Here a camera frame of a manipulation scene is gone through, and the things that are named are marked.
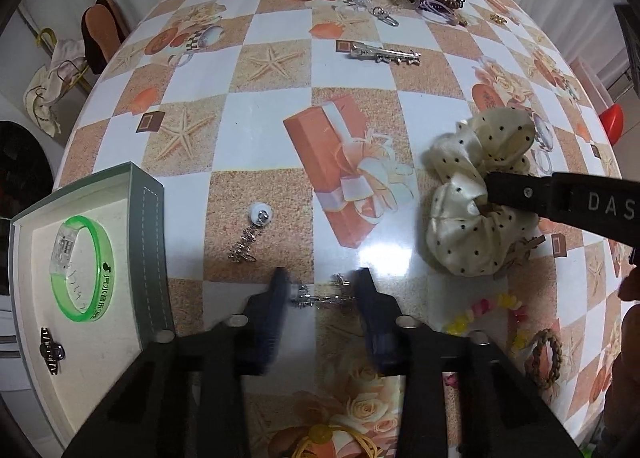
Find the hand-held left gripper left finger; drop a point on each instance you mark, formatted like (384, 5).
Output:
(279, 318)

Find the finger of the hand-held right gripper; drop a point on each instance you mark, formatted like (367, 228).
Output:
(515, 190)

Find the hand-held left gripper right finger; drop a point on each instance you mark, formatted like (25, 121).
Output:
(375, 323)

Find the cream polka dot scrunchie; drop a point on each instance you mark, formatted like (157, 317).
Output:
(460, 223)

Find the silver zigzag hair clip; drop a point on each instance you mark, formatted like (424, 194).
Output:
(380, 54)

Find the small black hair clip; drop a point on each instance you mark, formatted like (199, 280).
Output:
(51, 350)

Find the grey jewelry box white lining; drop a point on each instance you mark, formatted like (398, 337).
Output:
(30, 298)

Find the person's right forearm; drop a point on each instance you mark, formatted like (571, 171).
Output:
(631, 348)

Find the person's right hand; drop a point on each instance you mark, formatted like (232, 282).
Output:
(632, 285)

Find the small wooden clip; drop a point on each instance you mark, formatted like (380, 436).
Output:
(525, 247)

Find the red plastic object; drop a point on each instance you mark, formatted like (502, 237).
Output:
(614, 121)

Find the small gold earrings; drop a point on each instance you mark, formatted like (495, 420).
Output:
(497, 18)

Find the checkered printed tablecloth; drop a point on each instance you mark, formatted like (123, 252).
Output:
(240, 88)

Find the white washing machine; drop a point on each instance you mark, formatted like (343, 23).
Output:
(20, 168)

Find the gold rack with cloths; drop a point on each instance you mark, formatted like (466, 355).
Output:
(47, 88)

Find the brown slippers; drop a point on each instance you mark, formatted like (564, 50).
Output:
(100, 33)

